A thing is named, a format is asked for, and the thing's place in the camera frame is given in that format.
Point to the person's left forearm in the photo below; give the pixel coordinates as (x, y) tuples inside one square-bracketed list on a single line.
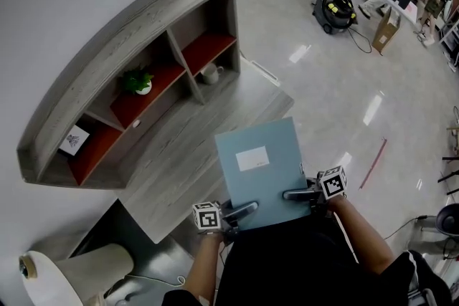
[(204, 261)]

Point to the black and yellow vacuum cleaner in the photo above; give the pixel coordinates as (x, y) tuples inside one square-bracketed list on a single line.
[(333, 12)]

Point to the blue folder object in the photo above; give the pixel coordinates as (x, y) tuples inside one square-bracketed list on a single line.
[(261, 186)]

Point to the white printed card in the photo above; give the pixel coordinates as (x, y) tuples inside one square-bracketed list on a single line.
[(74, 140)]

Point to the red floor tape strip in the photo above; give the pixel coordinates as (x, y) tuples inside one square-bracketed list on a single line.
[(373, 163)]

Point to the person's black clothing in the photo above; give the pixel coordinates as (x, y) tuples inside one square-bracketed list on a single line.
[(294, 268)]

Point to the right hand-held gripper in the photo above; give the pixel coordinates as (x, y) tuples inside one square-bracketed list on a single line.
[(333, 184)]

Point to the white paper roll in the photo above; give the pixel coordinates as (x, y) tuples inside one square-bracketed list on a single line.
[(71, 272)]

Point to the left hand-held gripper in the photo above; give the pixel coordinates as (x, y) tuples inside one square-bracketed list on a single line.
[(207, 218)]

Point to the open cardboard box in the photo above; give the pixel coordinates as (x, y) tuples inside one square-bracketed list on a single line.
[(385, 30)]

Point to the black round stool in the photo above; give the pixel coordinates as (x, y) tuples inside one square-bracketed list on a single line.
[(448, 220)]

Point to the green plant in white pot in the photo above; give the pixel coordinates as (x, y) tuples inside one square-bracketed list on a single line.
[(138, 81)]

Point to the grey ceramic mug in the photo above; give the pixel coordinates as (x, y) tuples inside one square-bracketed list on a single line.
[(209, 74)]

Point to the grey wooden shelf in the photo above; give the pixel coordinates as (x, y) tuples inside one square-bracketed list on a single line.
[(118, 46)]

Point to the person's right forearm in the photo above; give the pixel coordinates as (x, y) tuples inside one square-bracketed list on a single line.
[(362, 236)]

